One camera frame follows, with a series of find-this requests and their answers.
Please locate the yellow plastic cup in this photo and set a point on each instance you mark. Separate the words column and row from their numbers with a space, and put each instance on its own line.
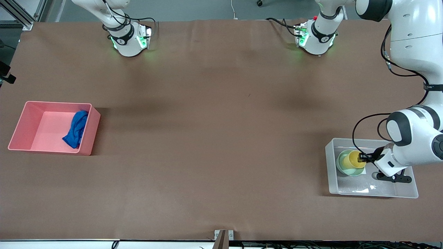
column 354, row 159

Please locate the mint green bowl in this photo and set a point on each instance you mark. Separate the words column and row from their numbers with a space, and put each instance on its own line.
column 342, row 164

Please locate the blue cloth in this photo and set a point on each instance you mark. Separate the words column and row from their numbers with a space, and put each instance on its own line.
column 76, row 131

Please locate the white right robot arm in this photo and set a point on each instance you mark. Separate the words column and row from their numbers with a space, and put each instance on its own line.
column 128, row 45

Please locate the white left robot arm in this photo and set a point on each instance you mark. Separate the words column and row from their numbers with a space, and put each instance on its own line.
column 412, row 41

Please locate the clear plastic bin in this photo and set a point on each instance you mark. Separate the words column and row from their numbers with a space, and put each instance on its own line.
column 363, row 186

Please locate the pink plastic bin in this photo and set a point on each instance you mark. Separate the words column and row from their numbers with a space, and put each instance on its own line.
column 45, row 128

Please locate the brown table cover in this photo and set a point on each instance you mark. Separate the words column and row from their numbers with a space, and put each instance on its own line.
column 221, row 155

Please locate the aluminium frame profile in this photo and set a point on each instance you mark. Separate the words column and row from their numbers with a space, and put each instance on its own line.
column 20, row 15

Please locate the metal bracket with post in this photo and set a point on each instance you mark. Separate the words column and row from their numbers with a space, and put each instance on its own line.
column 221, row 238

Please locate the white table front rail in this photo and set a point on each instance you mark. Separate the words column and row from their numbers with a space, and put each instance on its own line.
column 52, row 245

